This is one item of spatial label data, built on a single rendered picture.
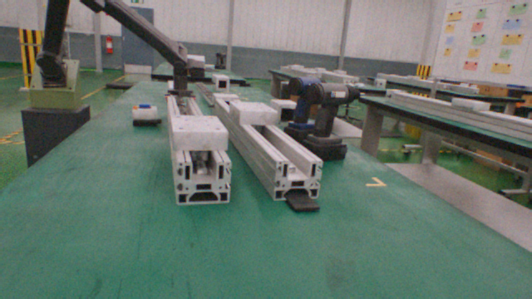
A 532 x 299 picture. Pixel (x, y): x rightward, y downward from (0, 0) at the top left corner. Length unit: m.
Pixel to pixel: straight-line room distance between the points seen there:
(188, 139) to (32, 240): 0.30
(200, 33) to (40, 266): 11.96
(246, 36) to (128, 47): 3.94
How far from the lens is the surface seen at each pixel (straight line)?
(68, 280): 0.50
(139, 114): 1.26
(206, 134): 0.69
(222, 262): 0.51
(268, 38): 12.66
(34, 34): 7.66
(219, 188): 0.66
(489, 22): 4.04
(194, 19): 12.39
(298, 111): 1.13
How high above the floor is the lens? 1.07
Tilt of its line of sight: 17 degrees down
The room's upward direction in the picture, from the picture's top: 5 degrees clockwise
